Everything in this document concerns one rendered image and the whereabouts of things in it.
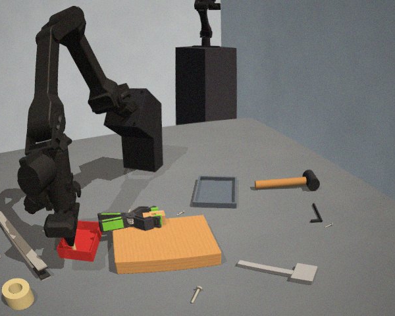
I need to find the light wooden board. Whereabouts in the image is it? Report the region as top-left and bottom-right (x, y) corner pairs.
(113, 215), (221, 274)

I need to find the mallet with wooden handle and black head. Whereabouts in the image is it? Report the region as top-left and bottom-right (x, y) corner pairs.
(255, 170), (320, 191)

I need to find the red shallow tray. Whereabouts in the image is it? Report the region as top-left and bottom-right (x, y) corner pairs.
(57, 221), (102, 261)

